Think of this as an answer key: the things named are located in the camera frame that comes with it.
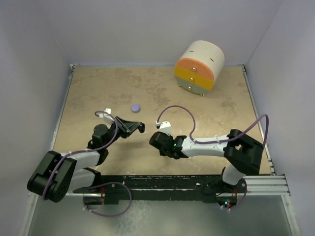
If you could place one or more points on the purple earbud charging case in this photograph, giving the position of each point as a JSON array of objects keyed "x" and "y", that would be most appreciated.
[{"x": 135, "y": 108}]

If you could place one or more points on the round cream drawer cabinet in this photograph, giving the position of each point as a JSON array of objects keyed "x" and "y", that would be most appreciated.
[{"x": 198, "y": 68}]

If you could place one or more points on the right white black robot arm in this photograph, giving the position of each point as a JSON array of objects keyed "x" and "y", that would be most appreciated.
[{"x": 243, "y": 154}]

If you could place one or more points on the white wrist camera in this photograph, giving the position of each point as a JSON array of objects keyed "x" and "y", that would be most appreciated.
[
  {"x": 164, "y": 127},
  {"x": 106, "y": 115}
]

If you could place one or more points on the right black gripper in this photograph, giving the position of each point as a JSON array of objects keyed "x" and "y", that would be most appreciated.
[{"x": 162, "y": 153}]

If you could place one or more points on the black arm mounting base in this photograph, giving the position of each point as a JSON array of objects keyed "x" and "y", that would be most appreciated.
[{"x": 110, "y": 189}]

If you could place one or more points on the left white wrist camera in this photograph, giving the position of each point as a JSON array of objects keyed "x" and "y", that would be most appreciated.
[{"x": 106, "y": 115}]

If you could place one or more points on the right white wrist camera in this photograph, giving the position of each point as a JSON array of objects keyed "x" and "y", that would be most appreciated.
[{"x": 164, "y": 127}]

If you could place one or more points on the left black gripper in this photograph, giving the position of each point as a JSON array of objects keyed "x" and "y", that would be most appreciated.
[{"x": 126, "y": 127}]

